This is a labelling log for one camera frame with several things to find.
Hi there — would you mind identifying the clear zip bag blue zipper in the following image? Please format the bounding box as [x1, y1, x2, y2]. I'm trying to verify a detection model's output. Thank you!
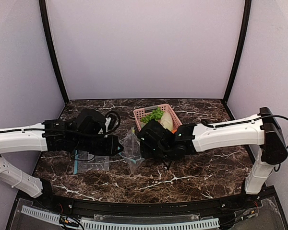
[119, 126, 144, 174]

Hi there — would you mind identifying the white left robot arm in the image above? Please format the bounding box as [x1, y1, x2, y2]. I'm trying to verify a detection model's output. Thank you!
[0, 109, 123, 198]

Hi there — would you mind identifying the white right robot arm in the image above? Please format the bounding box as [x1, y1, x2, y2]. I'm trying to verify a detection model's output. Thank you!
[137, 107, 288, 195]

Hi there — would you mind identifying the flat clear zip bag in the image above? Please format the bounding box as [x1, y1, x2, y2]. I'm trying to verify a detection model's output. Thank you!
[72, 150, 109, 174]

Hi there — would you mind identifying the white radish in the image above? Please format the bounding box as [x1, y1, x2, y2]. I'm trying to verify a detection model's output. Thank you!
[160, 112, 173, 131]

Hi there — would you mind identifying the green lettuce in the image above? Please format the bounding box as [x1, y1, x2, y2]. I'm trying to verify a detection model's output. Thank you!
[140, 107, 164, 124]

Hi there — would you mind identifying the pink perforated plastic basket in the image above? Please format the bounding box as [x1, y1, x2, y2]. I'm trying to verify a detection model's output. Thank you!
[133, 103, 182, 131]

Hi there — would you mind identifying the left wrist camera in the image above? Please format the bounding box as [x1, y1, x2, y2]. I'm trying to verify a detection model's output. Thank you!
[99, 117, 111, 134]

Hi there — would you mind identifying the white slotted cable duct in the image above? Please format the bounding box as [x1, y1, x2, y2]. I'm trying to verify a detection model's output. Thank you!
[21, 205, 220, 230]

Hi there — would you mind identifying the black left frame post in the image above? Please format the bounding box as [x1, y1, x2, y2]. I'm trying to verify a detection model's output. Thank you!
[38, 0, 70, 104]

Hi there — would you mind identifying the black frame post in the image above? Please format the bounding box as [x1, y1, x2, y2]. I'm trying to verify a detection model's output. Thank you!
[38, 0, 70, 104]
[222, 0, 252, 104]

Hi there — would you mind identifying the black front rail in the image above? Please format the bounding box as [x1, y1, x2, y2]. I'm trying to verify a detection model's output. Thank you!
[34, 194, 262, 217]

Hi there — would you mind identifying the black right frame post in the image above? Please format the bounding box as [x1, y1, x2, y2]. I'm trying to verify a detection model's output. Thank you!
[222, 0, 252, 104]

